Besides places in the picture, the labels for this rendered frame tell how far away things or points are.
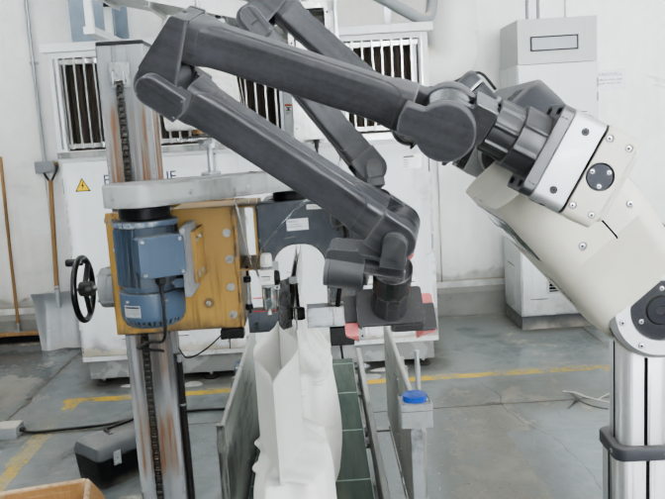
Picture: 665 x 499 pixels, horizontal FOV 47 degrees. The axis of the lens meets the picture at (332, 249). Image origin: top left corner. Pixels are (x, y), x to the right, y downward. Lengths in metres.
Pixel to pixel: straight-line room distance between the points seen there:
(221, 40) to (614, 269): 0.66
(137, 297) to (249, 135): 0.83
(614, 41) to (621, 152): 5.38
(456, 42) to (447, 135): 4.09
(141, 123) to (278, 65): 1.05
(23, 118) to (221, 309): 4.51
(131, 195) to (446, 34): 3.55
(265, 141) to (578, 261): 0.49
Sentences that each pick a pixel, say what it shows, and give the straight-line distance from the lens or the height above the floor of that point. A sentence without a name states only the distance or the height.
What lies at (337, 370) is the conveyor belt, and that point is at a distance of 3.70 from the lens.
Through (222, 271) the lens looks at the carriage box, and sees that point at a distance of 1.98.
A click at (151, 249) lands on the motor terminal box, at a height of 1.28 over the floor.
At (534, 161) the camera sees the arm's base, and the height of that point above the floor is 1.46.
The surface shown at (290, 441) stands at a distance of 1.63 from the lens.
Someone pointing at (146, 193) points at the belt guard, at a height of 1.40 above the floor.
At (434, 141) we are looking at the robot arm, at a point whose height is 1.49.
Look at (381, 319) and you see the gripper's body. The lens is 1.18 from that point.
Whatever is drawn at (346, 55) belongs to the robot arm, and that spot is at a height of 1.66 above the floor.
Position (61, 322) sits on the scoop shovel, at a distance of 6.15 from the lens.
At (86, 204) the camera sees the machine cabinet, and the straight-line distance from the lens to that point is 4.87.
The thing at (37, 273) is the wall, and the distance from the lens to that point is 6.43.
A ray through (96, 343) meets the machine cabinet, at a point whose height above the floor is 0.29.
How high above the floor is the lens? 1.52
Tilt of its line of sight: 9 degrees down
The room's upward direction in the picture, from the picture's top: 3 degrees counter-clockwise
